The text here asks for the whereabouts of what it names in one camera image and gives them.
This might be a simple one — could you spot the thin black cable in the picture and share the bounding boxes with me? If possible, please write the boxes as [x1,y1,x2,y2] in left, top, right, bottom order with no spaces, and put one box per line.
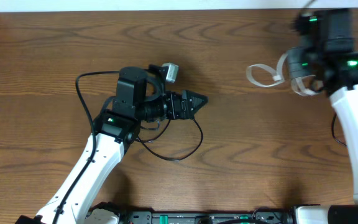
[135,117,204,162]

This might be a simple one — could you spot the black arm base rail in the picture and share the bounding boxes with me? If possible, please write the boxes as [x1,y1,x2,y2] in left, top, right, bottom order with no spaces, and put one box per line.
[84,202,295,224]

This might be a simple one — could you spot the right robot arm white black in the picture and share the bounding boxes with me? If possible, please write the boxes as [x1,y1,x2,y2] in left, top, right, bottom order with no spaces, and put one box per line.
[288,8,358,223]

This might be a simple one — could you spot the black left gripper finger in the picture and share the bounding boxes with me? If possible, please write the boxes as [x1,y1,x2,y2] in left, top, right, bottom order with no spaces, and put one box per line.
[182,90,208,105]
[187,102,204,119]

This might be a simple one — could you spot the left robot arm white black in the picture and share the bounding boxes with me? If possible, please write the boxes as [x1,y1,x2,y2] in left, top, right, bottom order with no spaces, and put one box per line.
[17,63,208,223]

